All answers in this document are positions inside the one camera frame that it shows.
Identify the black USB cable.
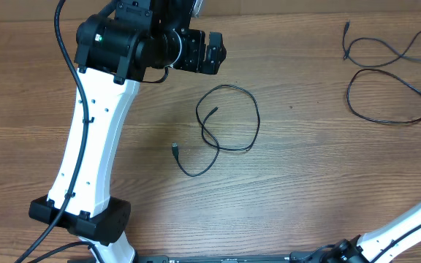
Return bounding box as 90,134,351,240
346,68,421,148
171,84,262,178
341,20,421,69

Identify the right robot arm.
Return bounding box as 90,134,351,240
323,202,421,263

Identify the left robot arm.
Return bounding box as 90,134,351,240
29,0,226,262

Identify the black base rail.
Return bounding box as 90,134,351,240
67,250,328,263

